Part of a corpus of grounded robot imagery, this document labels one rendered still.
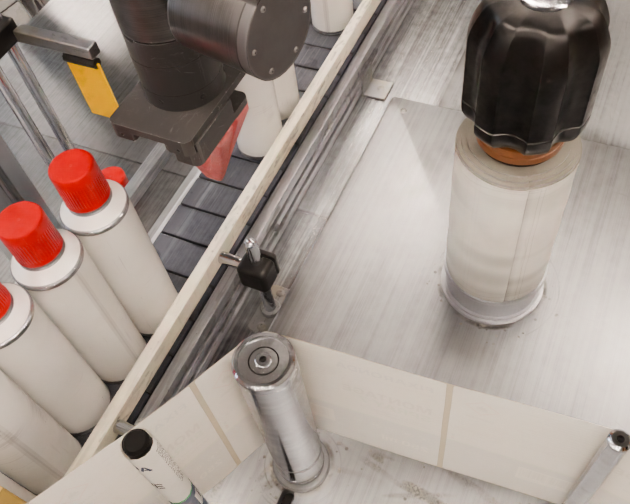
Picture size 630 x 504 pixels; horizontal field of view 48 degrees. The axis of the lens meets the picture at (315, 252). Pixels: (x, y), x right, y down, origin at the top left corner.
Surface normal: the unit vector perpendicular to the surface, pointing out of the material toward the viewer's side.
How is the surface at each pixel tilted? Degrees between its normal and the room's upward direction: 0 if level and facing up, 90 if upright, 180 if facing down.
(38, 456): 90
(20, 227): 2
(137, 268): 90
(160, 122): 0
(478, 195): 91
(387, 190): 0
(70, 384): 90
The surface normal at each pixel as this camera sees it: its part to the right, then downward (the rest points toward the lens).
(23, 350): 0.63, 0.59
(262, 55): 0.81, 0.44
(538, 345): -0.11, -0.57
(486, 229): -0.51, 0.75
